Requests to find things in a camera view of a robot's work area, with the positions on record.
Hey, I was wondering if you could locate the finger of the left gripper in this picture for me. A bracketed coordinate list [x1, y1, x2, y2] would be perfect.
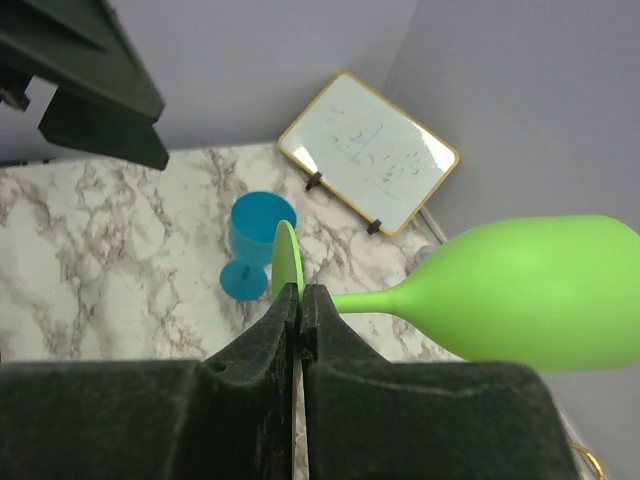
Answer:
[1, 1, 164, 123]
[38, 84, 169, 170]

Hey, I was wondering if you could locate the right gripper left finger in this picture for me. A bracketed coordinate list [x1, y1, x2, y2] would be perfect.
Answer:
[1, 284, 299, 479]

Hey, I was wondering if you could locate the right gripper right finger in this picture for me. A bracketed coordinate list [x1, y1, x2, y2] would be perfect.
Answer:
[301, 285, 579, 479]

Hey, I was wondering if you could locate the blue plastic wine glass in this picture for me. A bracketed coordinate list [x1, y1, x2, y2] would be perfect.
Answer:
[219, 191, 297, 302]

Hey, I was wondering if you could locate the green plastic wine glass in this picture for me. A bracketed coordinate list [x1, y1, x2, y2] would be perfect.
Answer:
[269, 214, 640, 396]

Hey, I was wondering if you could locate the small framed whiteboard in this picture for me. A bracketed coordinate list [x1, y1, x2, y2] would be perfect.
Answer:
[278, 71, 459, 236]

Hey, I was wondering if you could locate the gold wire wine glass rack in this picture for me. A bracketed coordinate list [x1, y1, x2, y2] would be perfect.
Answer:
[570, 442, 606, 480]

